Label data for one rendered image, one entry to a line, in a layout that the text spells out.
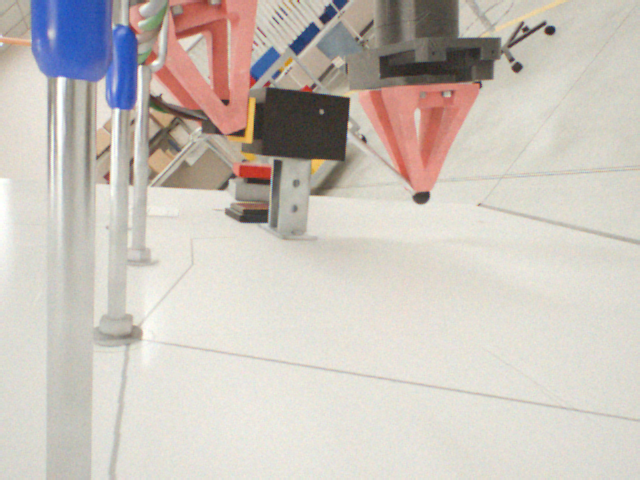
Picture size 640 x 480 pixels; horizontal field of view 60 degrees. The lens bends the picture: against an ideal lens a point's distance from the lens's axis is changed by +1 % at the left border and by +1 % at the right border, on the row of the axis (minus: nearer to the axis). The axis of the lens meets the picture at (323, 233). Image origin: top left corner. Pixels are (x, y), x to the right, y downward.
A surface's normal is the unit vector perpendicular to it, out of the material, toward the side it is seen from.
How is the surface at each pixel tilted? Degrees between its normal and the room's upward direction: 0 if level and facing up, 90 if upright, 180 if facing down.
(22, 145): 90
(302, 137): 98
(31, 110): 90
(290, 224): 98
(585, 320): 50
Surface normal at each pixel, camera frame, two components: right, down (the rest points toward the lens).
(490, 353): 0.08, -0.98
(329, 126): 0.43, 0.18
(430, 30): 0.12, 0.22
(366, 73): -0.91, 0.15
